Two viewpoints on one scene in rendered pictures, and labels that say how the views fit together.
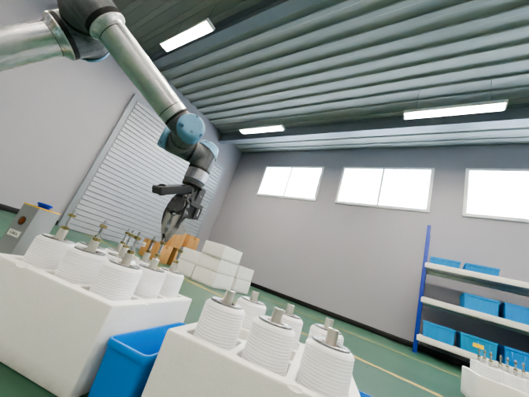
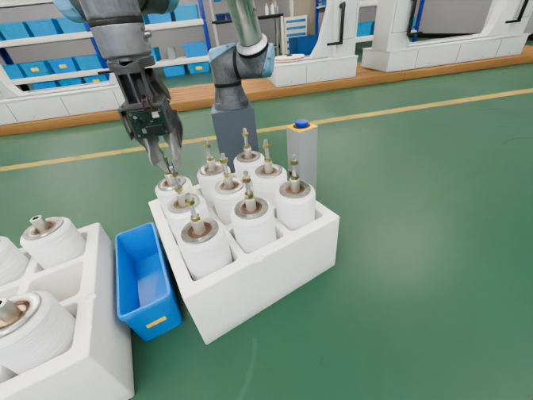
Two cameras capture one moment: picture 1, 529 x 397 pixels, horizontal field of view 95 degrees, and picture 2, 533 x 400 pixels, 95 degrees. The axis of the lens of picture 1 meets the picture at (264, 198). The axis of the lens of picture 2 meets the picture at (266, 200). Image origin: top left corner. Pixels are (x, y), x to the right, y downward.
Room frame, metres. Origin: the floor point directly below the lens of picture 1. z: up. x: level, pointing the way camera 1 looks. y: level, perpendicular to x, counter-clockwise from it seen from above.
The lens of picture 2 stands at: (1.28, 0.07, 0.57)
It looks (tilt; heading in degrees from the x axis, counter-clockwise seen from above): 35 degrees down; 137
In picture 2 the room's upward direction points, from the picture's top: 7 degrees counter-clockwise
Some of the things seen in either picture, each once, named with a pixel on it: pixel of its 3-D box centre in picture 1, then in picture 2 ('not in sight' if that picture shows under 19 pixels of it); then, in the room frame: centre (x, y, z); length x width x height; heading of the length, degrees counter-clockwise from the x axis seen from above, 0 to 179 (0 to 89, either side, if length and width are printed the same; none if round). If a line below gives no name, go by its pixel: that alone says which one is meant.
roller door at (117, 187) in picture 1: (164, 188); not in sight; (6.03, 2.48, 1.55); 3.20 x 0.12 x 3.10; 142
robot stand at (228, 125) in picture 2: not in sight; (237, 137); (0.36, 0.77, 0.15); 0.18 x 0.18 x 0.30; 52
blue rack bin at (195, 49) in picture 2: not in sight; (196, 49); (-3.34, 3.01, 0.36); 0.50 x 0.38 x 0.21; 143
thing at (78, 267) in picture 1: (72, 285); (219, 194); (0.71, 0.40, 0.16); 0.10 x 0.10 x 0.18
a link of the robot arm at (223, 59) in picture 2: not in sight; (226, 63); (0.37, 0.77, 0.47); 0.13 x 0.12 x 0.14; 29
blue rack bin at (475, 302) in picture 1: (477, 306); not in sight; (3.54, -3.45, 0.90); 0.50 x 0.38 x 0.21; 144
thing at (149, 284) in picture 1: (138, 299); (193, 232); (0.79, 0.25, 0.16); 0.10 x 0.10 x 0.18
